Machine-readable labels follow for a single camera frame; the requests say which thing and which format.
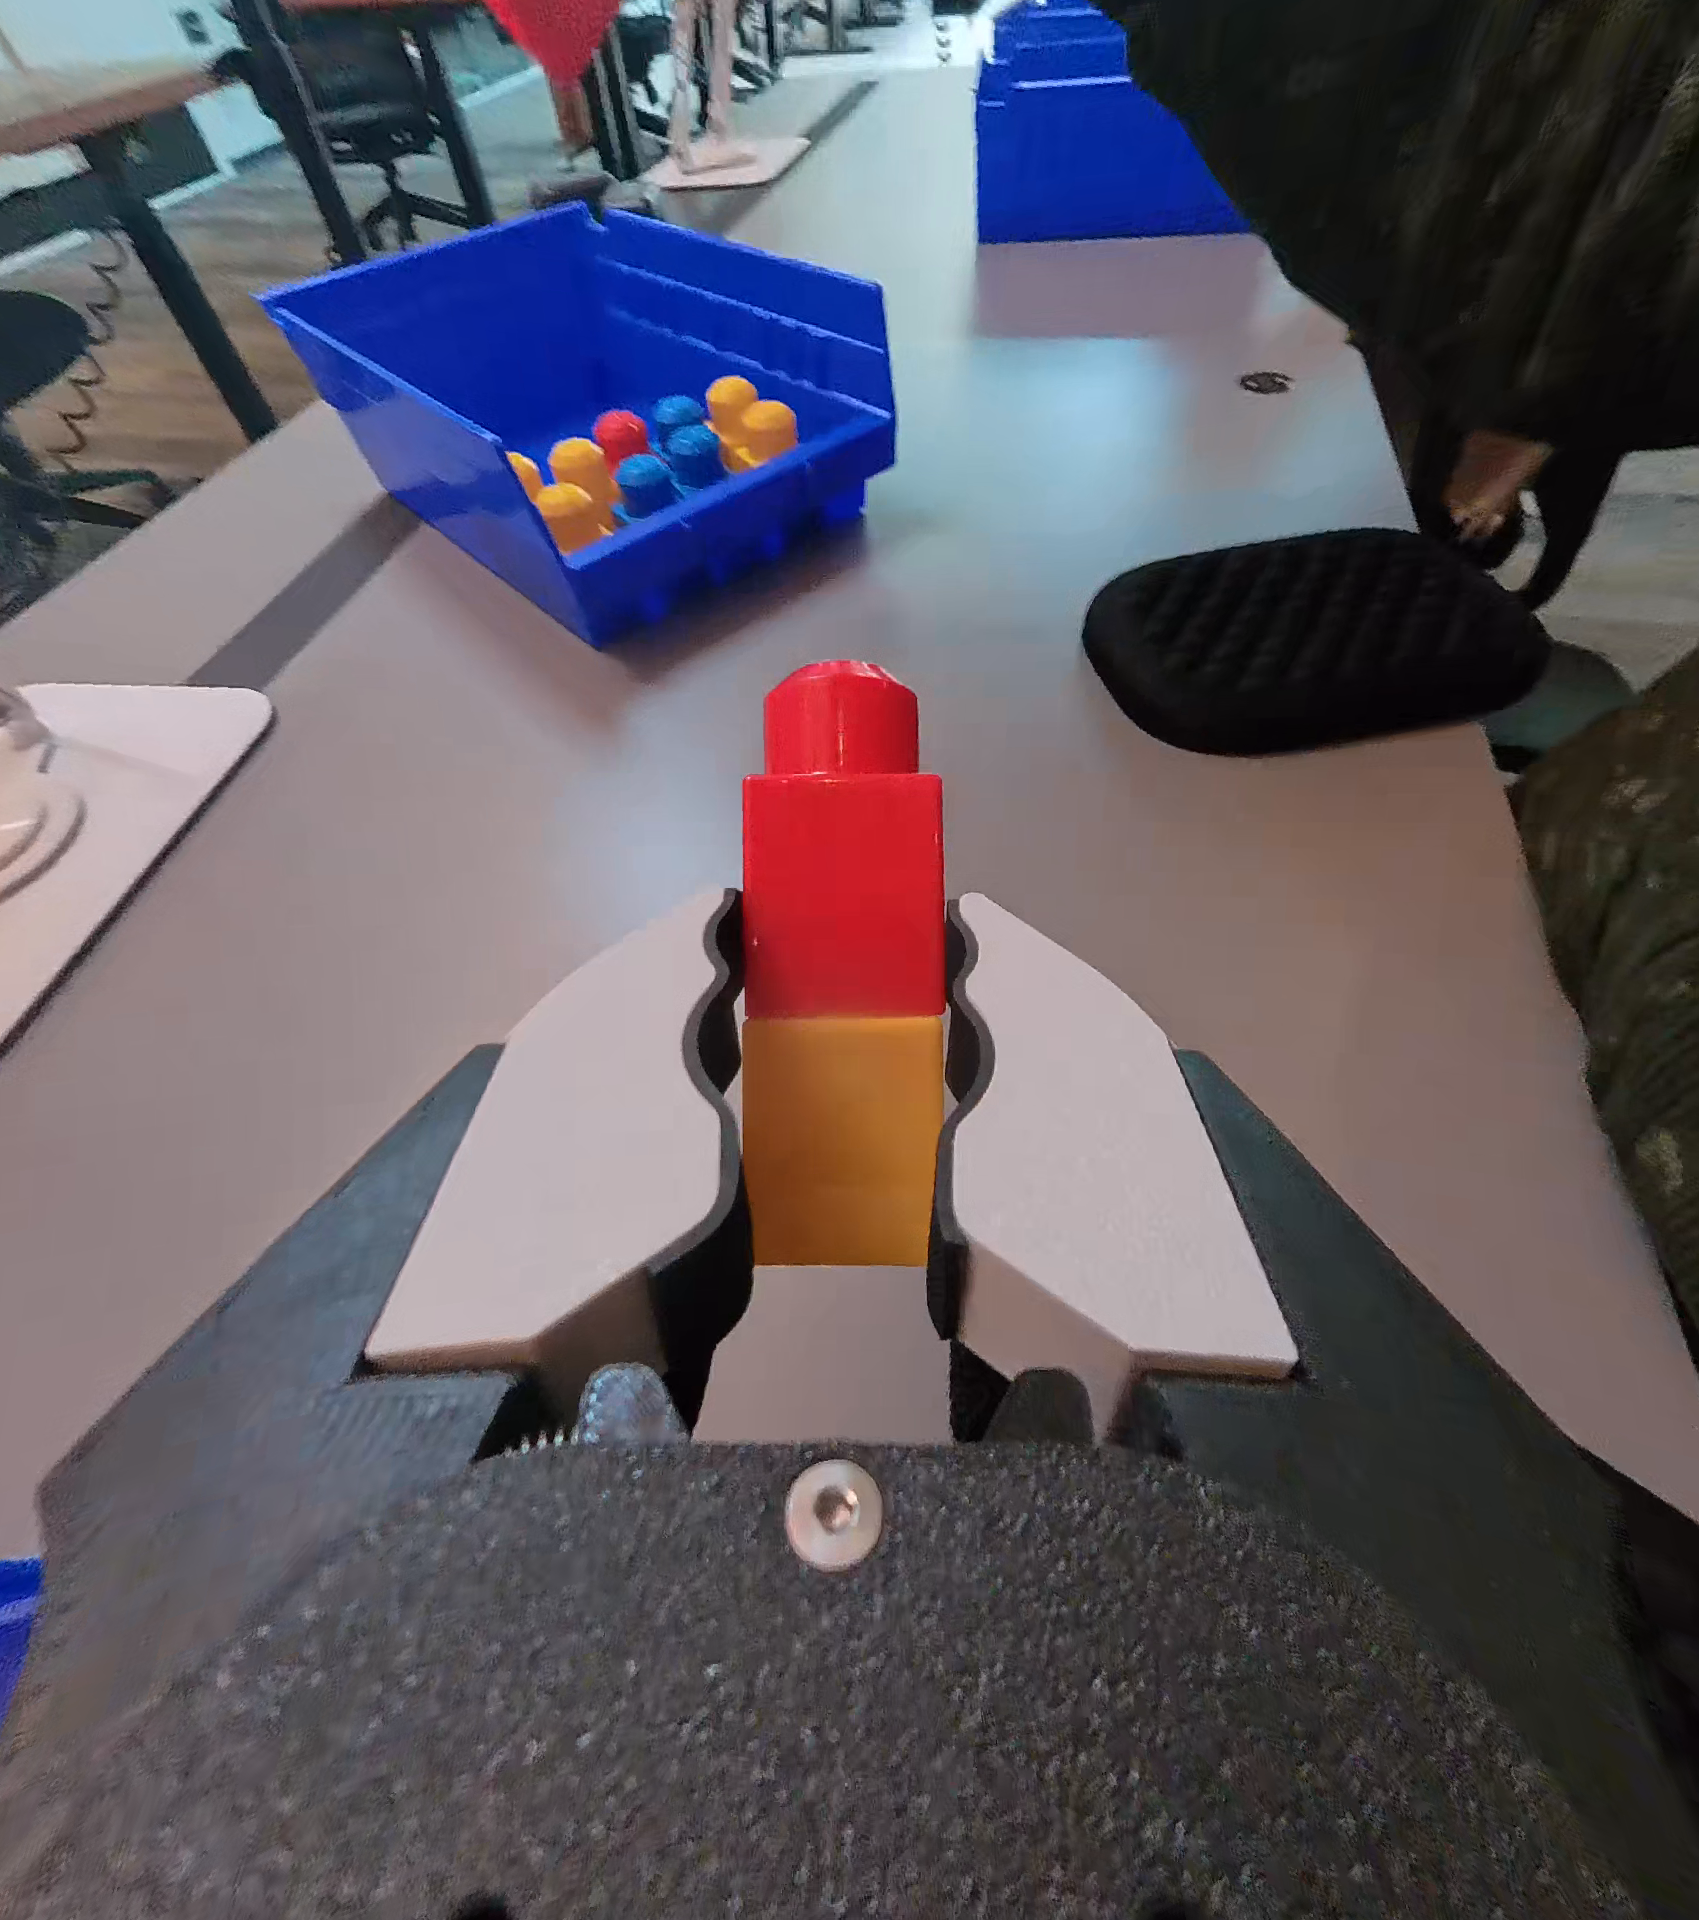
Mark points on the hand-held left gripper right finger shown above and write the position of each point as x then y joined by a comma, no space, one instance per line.
1103,1185

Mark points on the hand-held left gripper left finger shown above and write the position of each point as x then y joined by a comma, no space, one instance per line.
580,1171

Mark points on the yellow mega block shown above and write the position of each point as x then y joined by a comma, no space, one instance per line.
841,1141

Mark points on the red mega block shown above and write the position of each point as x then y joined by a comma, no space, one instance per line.
841,901

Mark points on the pile of blocks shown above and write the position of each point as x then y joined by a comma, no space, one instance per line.
580,481

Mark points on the person's right forearm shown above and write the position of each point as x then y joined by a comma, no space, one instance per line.
1613,180

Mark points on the person's right hand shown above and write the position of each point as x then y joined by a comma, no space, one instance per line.
1497,481

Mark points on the white document stand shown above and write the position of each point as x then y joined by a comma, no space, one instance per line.
729,162
114,841

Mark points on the stack of blue bins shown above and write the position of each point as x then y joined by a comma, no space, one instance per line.
1089,164

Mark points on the red triangular object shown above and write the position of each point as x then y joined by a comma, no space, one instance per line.
556,31

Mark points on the wooden desk with black legs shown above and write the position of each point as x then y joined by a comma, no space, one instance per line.
38,113

